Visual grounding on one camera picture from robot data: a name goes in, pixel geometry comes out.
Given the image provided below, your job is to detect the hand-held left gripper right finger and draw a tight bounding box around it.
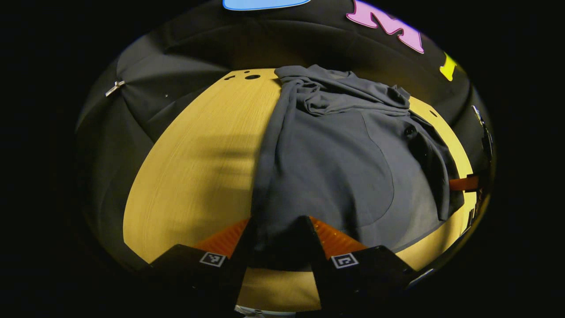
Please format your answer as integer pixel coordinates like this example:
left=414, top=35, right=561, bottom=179
left=300, top=216, right=418, bottom=313

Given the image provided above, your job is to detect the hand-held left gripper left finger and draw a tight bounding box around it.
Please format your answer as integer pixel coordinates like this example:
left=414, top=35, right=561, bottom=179
left=148, top=216, right=257, bottom=312

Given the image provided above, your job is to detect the grey polo shirt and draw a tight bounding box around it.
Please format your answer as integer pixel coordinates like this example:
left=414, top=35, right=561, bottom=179
left=251, top=64, right=465, bottom=271

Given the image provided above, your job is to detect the black backdrop cloth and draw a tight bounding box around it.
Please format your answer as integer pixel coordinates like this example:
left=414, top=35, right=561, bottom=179
left=75, top=0, right=495, bottom=270

